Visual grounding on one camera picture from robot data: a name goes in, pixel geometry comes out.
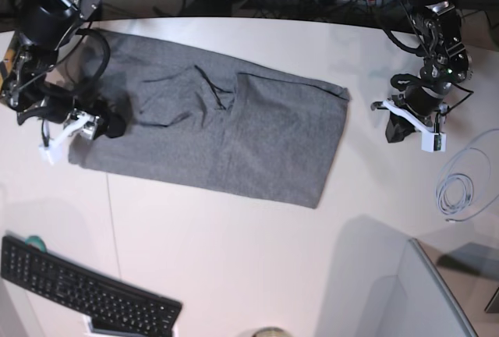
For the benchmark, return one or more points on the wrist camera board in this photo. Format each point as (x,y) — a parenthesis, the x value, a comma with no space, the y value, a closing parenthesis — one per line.
(433,142)
(50,155)

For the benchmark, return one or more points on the black keyboard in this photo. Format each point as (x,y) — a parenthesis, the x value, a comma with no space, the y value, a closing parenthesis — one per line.
(106,300)

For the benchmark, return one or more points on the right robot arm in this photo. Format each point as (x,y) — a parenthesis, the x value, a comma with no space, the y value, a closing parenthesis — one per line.
(43,27)

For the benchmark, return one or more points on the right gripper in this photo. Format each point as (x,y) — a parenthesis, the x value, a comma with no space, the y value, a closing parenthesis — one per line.
(75,116)

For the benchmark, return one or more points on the grey monitor edge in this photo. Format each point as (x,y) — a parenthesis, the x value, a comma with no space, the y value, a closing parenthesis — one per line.
(432,309)

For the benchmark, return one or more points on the green tape roll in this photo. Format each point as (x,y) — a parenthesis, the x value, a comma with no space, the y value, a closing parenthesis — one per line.
(36,242)

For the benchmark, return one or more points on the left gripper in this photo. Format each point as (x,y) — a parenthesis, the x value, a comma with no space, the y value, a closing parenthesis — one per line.
(419,97)

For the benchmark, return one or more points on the grey t-shirt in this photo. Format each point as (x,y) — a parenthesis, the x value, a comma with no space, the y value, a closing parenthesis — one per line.
(199,118)

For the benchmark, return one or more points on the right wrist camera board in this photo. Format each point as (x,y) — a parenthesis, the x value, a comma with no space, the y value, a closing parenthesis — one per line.
(50,155)

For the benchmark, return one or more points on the round tan lid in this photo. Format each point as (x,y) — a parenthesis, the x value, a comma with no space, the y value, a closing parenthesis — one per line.
(271,332)

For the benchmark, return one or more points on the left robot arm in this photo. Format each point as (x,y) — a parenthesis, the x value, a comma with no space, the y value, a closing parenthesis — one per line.
(437,27)

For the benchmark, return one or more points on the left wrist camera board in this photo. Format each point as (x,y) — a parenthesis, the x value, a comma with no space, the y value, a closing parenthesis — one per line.
(433,142)

